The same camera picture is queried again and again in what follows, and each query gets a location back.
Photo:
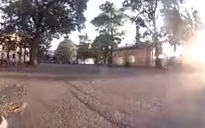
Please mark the large broad tree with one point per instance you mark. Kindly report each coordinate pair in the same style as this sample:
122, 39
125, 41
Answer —
36, 33

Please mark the small brick building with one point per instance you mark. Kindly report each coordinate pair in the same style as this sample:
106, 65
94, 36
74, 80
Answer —
136, 55

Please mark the tall tree with thin trunk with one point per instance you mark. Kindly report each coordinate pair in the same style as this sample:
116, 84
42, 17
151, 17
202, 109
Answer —
155, 33

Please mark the tall slender tree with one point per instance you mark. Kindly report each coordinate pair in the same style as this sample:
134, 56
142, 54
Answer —
106, 26

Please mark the pale building behind trees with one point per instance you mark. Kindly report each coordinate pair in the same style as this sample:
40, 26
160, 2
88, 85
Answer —
10, 55

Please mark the round green tree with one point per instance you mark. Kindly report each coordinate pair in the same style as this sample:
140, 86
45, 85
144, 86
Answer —
66, 50

